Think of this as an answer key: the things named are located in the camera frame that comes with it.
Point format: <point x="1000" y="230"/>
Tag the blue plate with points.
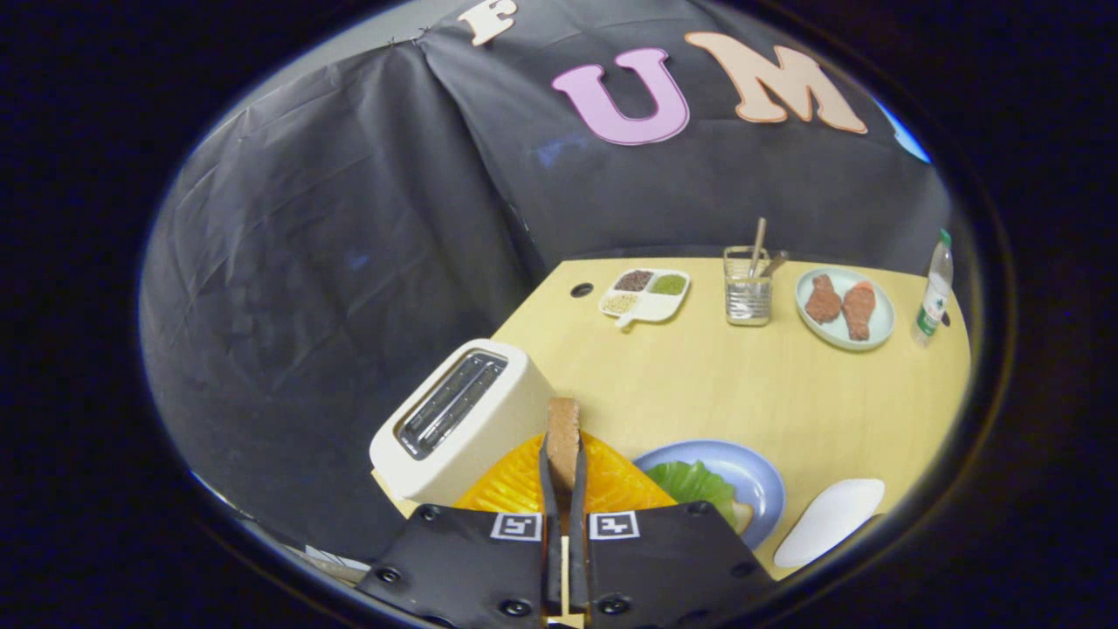
<point x="751" y="476"/>

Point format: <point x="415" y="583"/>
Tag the pale green plate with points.
<point x="828" y="334"/>

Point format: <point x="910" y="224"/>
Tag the green lettuce leaf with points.
<point x="690" y="485"/>

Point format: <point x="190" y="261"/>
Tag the reddish brown meat piece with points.
<point x="859" y="310"/>

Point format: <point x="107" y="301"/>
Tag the black backdrop cloth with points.
<point x="349" y="218"/>

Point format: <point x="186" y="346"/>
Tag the white divided condiment tray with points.
<point x="655" y="307"/>

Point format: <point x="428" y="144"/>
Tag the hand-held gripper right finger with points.
<point x="576" y="550"/>

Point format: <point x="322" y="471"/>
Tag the long wooden stick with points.
<point x="758" y="245"/>

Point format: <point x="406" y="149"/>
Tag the white toaster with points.
<point x="489" y="437"/>

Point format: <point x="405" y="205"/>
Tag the clear plastic water bottle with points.
<point x="935" y="301"/>

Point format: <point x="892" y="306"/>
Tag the white oval plate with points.
<point x="830" y="520"/>

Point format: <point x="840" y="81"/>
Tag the white bread slice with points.
<point x="742" y="517"/>

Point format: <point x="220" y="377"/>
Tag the short wooden stick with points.
<point x="774" y="264"/>

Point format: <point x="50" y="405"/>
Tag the toasted bread slice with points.
<point x="563" y="437"/>

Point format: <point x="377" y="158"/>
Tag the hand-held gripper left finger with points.
<point x="550" y="542"/>

